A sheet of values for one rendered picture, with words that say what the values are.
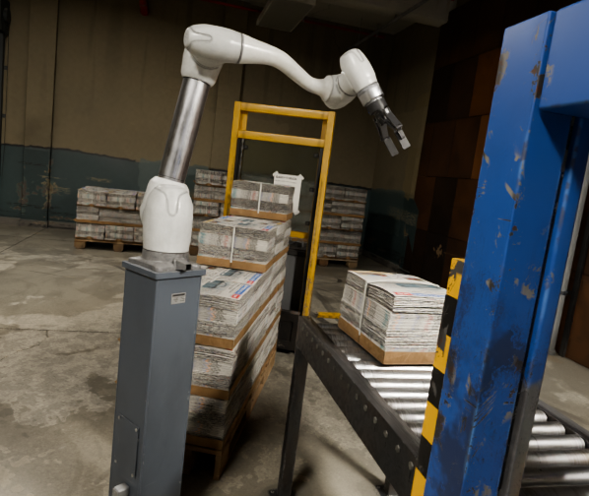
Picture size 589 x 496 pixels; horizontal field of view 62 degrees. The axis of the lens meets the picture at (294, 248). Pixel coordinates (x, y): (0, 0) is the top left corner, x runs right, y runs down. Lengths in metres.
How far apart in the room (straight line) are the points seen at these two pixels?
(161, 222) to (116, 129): 7.50
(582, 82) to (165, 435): 1.67
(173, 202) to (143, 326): 0.42
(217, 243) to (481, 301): 2.15
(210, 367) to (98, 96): 7.42
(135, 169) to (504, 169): 8.64
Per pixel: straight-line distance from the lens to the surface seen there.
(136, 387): 1.82
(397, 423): 1.28
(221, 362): 2.18
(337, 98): 2.05
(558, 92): 0.56
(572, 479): 1.31
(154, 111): 9.11
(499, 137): 0.61
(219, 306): 2.10
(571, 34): 0.57
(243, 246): 2.61
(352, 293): 1.83
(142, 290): 1.71
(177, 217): 1.66
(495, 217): 0.59
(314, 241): 3.69
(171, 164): 1.87
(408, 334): 1.63
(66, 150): 9.23
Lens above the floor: 1.35
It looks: 8 degrees down
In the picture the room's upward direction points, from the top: 7 degrees clockwise
